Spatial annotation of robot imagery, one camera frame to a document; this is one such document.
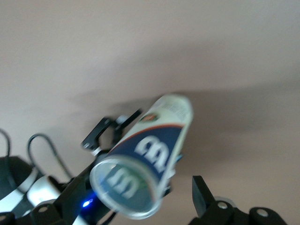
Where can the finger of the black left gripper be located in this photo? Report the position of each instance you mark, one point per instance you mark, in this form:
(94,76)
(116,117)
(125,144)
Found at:
(95,132)
(171,174)

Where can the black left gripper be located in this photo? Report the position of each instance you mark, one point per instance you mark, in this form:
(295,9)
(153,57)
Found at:
(93,208)

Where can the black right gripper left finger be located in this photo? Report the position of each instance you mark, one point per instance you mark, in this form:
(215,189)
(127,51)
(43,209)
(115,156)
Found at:
(68,201)

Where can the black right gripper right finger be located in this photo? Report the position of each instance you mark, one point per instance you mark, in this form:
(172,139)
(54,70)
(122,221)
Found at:
(204,199)

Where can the Wilson tennis ball can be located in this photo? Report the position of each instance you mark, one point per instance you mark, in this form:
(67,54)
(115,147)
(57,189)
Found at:
(159,140)

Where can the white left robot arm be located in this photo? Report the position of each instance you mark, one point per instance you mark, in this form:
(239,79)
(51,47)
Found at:
(39,189)

